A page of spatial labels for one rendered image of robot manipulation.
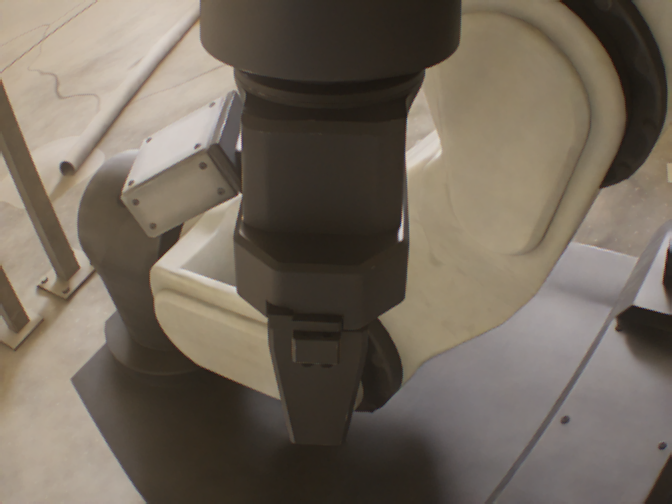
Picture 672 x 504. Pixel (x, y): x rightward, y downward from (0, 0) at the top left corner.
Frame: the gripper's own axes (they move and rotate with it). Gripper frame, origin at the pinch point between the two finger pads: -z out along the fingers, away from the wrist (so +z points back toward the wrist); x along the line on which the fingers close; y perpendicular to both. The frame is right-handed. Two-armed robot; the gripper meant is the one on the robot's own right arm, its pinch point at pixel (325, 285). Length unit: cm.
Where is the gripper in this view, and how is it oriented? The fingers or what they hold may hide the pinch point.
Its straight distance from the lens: 36.8
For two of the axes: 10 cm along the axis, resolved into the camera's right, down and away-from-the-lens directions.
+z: 0.1, -7.9, -6.1
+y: 10.0, 0.4, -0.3
